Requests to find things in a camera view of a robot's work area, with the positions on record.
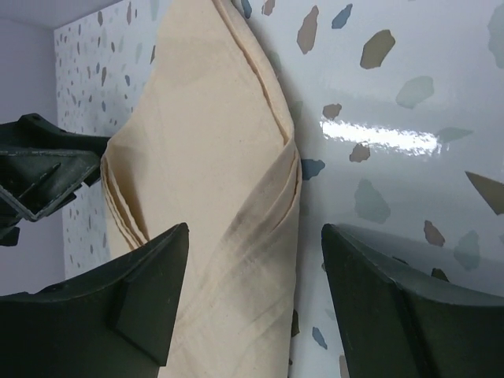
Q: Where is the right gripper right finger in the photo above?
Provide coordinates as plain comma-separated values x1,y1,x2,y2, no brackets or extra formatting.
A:
321,224,503,377

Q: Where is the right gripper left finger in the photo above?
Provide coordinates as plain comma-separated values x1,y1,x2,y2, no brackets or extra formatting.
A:
1,223,189,378

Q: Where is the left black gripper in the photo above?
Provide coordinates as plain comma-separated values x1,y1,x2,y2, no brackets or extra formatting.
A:
1,113,109,246

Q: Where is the beige cloth mat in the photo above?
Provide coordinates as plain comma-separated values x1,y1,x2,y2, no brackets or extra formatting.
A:
102,1,302,377

